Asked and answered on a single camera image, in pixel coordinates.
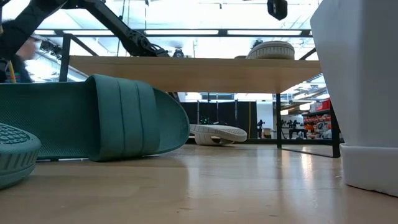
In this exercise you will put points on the wooden shelf black metal legs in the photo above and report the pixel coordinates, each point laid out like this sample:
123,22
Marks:
192,74

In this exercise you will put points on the red orange storage rack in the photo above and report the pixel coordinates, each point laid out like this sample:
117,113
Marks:
320,121

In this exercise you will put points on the white plant pot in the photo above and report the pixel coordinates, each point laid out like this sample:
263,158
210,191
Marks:
357,93

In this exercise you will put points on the green rubber slide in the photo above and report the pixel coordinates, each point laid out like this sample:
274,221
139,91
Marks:
15,155
62,118

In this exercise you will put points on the black ceiling device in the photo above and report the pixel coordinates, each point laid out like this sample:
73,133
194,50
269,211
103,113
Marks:
178,53
51,48
257,43

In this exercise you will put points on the person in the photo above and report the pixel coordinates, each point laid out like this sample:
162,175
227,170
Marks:
26,49

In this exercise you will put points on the grey rubber slide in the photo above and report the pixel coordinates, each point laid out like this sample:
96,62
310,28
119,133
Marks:
217,133
270,51

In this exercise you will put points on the black background robot stands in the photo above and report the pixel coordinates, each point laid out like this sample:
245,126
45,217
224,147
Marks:
293,129

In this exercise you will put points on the black background stand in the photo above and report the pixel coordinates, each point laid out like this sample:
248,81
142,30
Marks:
260,127

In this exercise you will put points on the black partition panels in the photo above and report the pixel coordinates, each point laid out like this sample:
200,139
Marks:
224,115

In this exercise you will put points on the black aluminium table frame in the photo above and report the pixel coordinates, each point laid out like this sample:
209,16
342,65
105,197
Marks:
261,141

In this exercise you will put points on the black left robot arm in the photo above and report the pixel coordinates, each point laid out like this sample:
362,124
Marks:
105,15

